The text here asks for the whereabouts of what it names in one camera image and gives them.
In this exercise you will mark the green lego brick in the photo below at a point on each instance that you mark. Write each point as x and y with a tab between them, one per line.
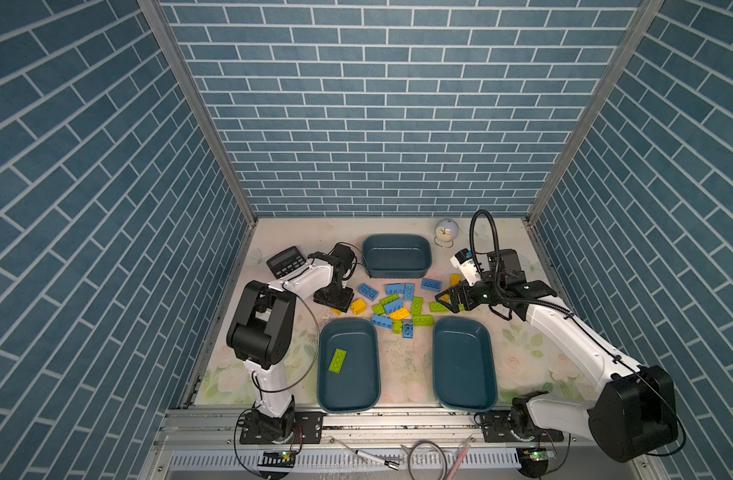
389	299

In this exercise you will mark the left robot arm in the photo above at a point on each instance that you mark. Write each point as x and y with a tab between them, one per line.
261	329

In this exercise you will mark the blue lego brick long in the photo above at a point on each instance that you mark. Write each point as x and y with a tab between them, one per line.
395	289

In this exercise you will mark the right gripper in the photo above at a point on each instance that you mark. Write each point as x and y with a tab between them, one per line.
464	290

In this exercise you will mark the back teal container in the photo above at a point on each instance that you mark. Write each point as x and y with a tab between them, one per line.
396	256

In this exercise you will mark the yellow small lego brick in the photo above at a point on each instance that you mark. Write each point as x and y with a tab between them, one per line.
400	314

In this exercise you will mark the small white clock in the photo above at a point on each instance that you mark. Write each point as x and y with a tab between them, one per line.
445	233

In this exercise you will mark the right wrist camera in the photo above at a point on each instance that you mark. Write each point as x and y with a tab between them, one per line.
467	265

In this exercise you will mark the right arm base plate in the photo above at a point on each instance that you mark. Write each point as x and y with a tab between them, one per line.
502	426

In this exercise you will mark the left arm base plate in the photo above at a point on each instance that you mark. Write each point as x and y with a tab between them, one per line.
259	429

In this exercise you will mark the right teal container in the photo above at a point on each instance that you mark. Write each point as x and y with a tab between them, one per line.
463	373

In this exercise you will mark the green lego plate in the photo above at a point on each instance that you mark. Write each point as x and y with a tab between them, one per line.
416	306
337	361
437	307
423	320

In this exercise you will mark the left teal container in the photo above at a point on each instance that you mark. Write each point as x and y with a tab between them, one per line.
358	387

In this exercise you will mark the blue lego plate upside-down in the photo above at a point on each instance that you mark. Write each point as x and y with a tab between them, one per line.
431	285

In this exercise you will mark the green lego plate upright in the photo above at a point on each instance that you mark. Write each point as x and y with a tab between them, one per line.
416	306

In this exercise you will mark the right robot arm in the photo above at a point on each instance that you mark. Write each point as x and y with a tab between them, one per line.
635	413

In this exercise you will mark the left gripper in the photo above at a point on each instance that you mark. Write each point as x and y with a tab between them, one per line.
343	303

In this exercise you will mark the blue lego plate narrow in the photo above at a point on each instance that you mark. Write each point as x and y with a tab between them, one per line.
408	292

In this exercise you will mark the teal container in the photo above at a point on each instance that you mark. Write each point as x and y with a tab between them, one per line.
396	256
463	373
358	387

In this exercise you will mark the black calculator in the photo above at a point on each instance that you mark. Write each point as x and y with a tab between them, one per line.
286	262

